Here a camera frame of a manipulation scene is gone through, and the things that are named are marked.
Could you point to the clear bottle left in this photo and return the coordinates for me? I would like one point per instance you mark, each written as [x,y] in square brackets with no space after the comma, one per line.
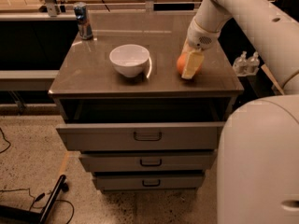
[240,62]

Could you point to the orange fruit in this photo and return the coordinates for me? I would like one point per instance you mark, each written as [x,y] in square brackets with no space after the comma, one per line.
[180,64]

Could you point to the top grey drawer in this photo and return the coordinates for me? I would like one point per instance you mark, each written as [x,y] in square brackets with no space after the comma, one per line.
[140,136]

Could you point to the clear bottle right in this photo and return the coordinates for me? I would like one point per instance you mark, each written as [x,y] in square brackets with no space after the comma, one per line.
[253,63]

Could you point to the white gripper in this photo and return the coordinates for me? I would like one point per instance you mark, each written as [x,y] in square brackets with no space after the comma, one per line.
[199,37]

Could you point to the white ceramic bowl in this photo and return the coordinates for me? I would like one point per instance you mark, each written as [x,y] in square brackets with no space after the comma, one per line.
[129,60]

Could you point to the blue silver drink can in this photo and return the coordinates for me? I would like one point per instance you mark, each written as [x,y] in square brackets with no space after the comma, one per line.
[84,26]

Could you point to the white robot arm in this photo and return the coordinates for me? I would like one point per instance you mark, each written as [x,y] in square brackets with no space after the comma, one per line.
[258,156]

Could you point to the grey side bench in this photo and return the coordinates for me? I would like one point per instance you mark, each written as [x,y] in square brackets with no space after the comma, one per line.
[34,80]

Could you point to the middle grey drawer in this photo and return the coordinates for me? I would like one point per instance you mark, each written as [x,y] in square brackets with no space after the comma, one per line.
[147,161]

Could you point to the grey drawer cabinet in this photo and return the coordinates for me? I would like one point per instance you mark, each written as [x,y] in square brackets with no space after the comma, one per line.
[88,89]

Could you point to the bottom grey drawer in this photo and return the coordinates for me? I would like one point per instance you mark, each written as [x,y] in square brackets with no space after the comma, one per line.
[149,180]

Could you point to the grey drawer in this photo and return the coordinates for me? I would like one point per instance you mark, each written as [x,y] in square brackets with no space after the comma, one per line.
[147,161]
[140,136]
[149,180]

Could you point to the clear bottle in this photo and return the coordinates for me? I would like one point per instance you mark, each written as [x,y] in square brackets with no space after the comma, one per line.
[240,62]
[253,63]

